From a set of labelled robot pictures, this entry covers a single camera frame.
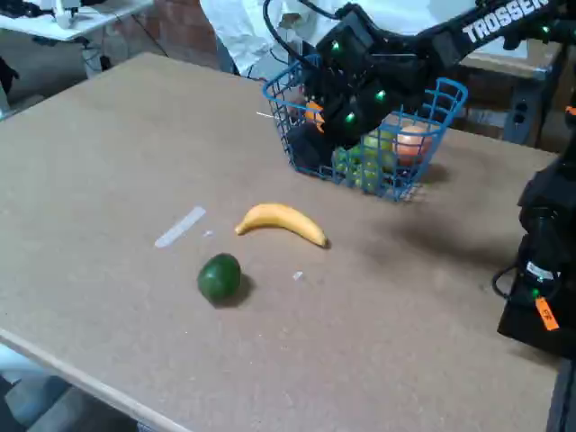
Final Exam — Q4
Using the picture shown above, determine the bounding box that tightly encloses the yellow toy banana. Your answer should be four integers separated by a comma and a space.
234, 202, 329, 249

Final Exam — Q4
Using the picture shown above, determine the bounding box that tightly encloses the green toy grapes bunch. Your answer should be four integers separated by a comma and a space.
333, 147, 383, 191

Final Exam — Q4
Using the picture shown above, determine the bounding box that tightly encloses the light green toy apple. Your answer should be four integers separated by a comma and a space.
361, 130, 398, 176

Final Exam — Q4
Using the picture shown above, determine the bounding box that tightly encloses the red orange toy pomegranate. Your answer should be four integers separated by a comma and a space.
394, 124, 434, 167

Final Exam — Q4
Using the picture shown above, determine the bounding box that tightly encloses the white crumpled sheet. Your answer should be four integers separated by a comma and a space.
199, 0, 346, 78

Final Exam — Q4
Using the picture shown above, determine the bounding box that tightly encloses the long white tape strip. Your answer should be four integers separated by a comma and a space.
154, 205, 208, 250

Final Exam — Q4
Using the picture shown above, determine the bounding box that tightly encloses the round green toy fruit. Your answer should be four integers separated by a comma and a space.
196, 252, 243, 304

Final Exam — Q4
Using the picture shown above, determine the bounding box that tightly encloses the grey power outlet box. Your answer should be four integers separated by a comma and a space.
502, 87, 539, 146

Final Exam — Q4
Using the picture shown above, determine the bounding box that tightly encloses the brown wooden workbench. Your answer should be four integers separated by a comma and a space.
456, 38, 566, 82

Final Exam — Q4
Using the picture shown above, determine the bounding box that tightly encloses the white desk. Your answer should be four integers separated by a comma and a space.
0, 0, 155, 44

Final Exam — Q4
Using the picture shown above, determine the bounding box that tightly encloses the white cup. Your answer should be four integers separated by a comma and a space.
53, 0, 77, 29

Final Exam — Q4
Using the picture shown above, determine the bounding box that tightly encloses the blue wire basket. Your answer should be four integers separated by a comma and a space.
262, 58, 469, 203

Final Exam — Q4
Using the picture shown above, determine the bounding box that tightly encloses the looped black camera cable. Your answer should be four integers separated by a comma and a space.
263, 0, 326, 69

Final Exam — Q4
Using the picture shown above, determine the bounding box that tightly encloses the small black camera box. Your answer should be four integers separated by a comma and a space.
314, 4, 375, 64

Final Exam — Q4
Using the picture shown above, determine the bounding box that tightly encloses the black base cable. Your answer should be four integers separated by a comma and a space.
491, 263, 526, 302

